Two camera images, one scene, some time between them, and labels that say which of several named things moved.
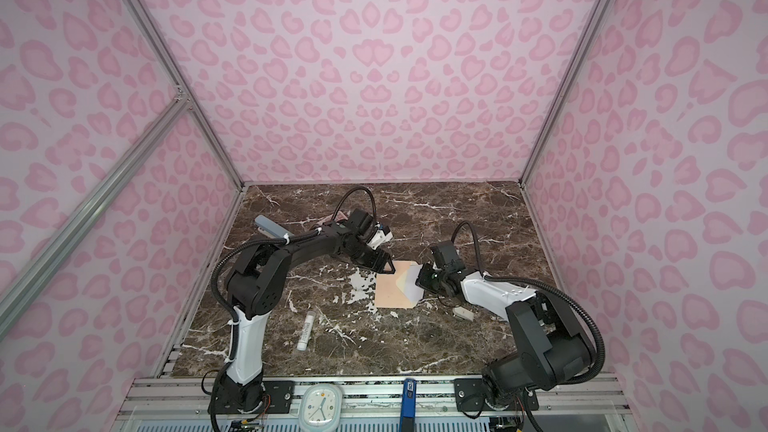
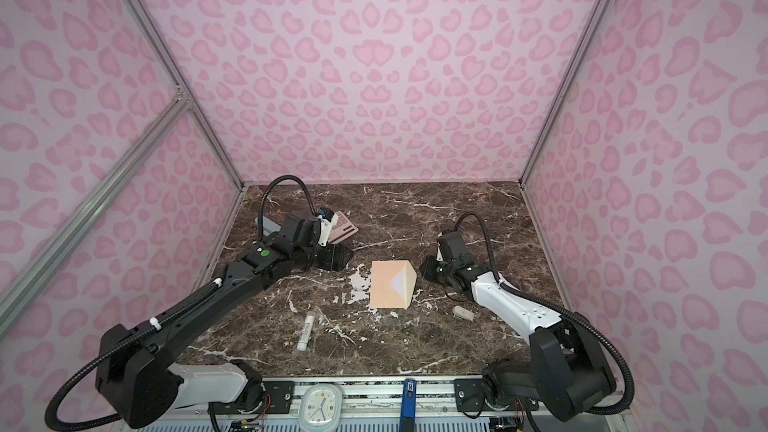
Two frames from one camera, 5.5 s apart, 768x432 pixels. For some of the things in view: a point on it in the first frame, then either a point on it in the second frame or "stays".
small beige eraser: [463, 313] stays
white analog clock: [320, 408] stays
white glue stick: [303, 342] stays
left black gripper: [379, 265] -> [332, 261]
